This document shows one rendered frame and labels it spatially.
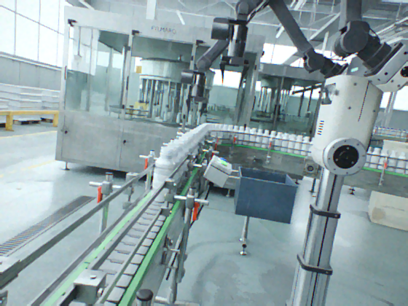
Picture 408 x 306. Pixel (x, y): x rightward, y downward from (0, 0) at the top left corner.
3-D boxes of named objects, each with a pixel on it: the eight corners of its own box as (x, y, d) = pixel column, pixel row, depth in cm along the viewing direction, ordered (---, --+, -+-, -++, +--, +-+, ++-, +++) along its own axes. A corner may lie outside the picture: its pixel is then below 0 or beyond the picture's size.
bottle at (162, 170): (148, 201, 96) (156, 147, 94) (151, 196, 102) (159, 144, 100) (168, 204, 96) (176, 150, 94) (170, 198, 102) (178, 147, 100)
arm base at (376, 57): (390, 49, 117) (364, 77, 119) (372, 34, 117) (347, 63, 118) (405, 43, 108) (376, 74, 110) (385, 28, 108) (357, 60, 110)
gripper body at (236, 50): (249, 63, 113) (253, 41, 112) (220, 60, 114) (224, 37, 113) (248, 66, 120) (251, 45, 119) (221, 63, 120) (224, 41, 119)
